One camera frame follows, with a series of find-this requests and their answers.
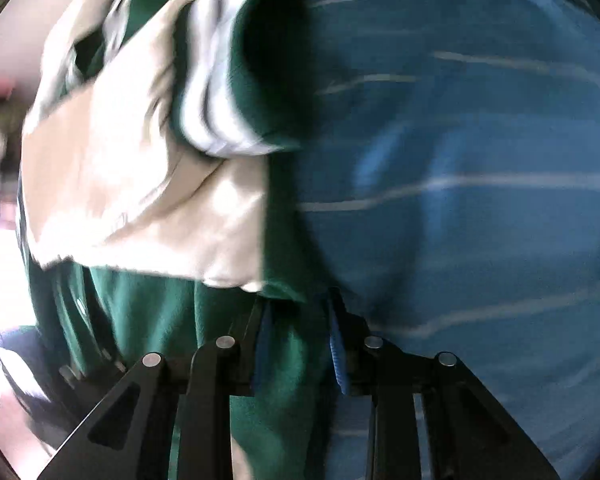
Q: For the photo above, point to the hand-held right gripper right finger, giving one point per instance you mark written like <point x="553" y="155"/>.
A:
<point x="338" y="355"/>

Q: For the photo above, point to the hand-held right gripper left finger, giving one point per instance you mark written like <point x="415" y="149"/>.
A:
<point x="264" y="347"/>

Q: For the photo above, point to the green and cream striped jacket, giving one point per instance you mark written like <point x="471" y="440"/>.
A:
<point x="145" y="170"/>

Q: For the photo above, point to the blue striped bed sheet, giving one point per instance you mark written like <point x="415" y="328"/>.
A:
<point x="470" y="160"/>

